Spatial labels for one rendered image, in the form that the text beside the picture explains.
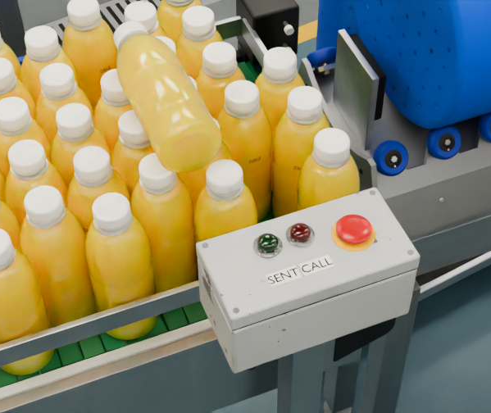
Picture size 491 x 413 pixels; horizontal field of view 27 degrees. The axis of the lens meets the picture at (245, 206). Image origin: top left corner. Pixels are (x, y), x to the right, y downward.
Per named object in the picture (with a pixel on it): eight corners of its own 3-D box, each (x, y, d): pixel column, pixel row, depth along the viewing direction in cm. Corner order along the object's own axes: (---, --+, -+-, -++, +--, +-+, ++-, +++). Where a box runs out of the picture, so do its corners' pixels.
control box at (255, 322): (410, 314, 108) (421, 254, 101) (233, 375, 104) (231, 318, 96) (368, 244, 114) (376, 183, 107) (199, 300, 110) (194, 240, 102)
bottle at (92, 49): (65, 118, 142) (45, 11, 128) (109, 97, 145) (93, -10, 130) (93, 147, 138) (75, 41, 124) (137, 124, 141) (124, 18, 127)
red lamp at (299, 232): (314, 240, 102) (315, 233, 101) (294, 247, 102) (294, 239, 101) (306, 224, 103) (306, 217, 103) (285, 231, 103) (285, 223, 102)
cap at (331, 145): (348, 138, 113) (349, 127, 112) (349, 164, 111) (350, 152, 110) (313, 138, 114) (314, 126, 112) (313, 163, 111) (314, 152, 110)
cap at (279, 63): (256, 69, 121) (256, 56, 120) (279, 52, 123) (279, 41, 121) (280, 84, 119) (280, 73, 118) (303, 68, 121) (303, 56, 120)
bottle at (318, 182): (351, 232, 128) (362, 127, 114) (352, 278, 124) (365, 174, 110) (294, 230, 129) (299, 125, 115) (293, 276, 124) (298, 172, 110)
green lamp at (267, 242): (282, 251, 101) (282, 243, 100) (261, 257, 101) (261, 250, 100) (273, 234, 103) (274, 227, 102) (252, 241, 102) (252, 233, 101)
